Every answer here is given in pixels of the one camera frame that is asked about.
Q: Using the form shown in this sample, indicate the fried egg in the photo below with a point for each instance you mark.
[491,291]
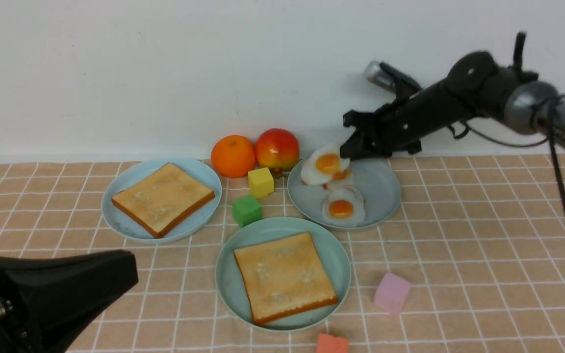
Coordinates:
[324,165]
[344,207]

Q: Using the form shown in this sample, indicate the orange fruit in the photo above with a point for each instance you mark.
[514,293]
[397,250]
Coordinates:
[233,156]

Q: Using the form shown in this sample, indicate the grey blue plate right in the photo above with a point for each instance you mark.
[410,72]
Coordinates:
[376,182]

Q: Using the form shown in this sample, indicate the toast slice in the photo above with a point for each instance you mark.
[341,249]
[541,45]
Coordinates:
[284,277]
[163,200]

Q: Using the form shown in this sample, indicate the light blue plate left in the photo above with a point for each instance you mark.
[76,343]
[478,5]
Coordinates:
[125,225]

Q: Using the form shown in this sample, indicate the red orange foam cube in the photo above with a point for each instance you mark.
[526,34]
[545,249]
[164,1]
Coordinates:
[327,343]

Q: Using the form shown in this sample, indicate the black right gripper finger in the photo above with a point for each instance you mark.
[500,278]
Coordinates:
[364,145]

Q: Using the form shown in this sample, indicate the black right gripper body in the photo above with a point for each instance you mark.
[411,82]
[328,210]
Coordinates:
[412,115]

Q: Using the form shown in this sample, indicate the yellow foam cube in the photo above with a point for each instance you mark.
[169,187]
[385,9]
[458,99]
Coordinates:
[261,182]

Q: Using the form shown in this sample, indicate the pink foam cube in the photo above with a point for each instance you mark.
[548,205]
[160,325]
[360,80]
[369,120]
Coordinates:
[392,293]

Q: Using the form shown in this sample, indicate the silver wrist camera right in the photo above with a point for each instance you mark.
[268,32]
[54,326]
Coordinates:
[375,75]

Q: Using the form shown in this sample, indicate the green foam cube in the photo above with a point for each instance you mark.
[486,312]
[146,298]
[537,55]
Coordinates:
[246,210]

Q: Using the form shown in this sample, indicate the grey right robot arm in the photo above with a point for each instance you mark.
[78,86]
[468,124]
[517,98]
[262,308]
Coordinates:
[475,87]

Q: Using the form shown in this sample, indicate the green centre plate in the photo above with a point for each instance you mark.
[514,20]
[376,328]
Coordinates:
[230,283]

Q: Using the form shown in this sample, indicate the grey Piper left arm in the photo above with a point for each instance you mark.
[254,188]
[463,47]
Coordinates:
[45,304]

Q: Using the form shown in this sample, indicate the red yellow apple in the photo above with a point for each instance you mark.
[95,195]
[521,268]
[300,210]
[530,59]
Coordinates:
[277,149]

